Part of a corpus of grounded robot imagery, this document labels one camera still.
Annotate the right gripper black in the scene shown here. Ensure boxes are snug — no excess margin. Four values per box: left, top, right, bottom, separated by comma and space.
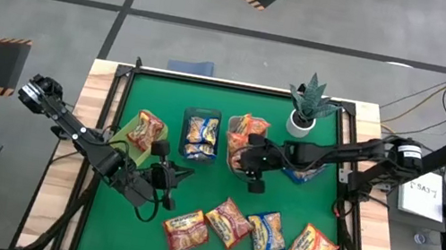
234, 131, 292, 198

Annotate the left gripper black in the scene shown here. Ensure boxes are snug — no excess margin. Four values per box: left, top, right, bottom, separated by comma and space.
141, 138, 201, 215

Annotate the blue Maruchan noodle packet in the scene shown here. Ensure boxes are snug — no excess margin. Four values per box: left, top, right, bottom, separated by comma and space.
184, 113, 222, 149
181, 140, 219, 165
241, 207, 292, 250
279, 156, 329, 190

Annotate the red Maruchan noodle packet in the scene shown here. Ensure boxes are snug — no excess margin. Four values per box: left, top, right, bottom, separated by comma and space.
124, 108, 167, 155
158, 203, 214, 250
200, 193, 259, 250

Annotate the snake plant in white pot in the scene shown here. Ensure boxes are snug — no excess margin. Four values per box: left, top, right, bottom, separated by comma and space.
280, 68, 348, 145

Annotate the white plastic bin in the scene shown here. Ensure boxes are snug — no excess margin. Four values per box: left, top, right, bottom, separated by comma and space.
219, 110, 279, 177

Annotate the dark green plastic bin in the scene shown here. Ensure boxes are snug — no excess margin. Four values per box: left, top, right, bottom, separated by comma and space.
176, 104, 227, 166

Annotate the yellow-green plastic bin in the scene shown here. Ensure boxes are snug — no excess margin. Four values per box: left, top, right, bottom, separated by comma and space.
106, 105, 172, 173

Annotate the white labelled box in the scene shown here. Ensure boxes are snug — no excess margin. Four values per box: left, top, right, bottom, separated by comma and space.
393, 167, 446, 225

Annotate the black metal table frame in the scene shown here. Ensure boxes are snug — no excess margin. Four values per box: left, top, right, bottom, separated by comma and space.
9, 39, 436, 250

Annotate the yellow floor cable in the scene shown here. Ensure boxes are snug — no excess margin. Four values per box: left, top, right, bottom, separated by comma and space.
378, 74, 446, 144

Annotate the black floor cable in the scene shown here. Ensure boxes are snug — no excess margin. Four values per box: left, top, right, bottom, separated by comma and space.
378, 69, 446, 121

